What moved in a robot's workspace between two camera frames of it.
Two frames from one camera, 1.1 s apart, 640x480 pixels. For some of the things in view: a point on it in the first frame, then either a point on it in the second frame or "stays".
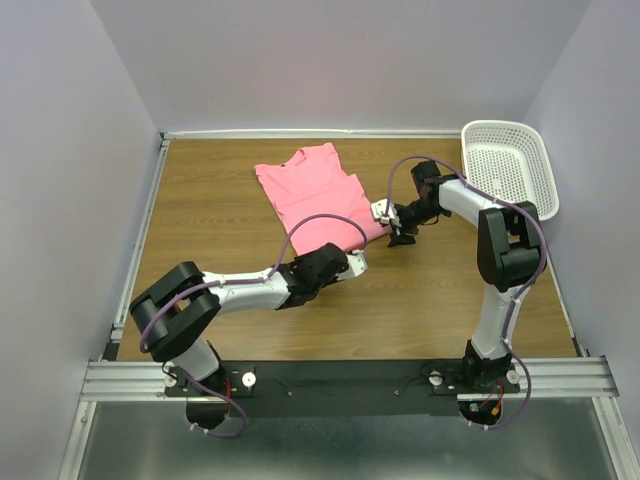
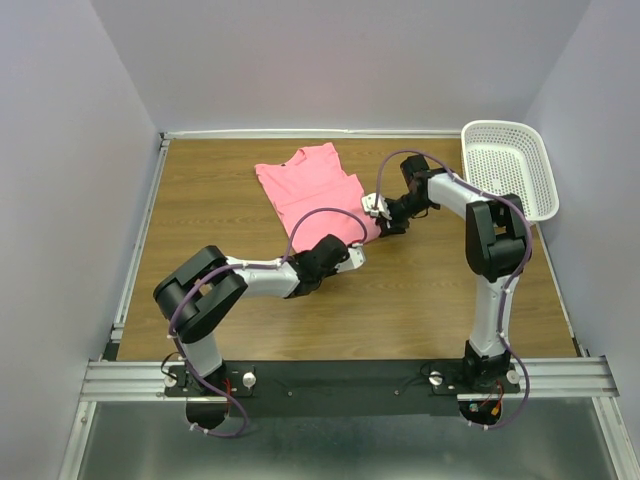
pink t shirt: (313, 182) stays
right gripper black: (396, 240) -> (391, 227)
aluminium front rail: (551, 378) stays
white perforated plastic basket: (509, 159) stays
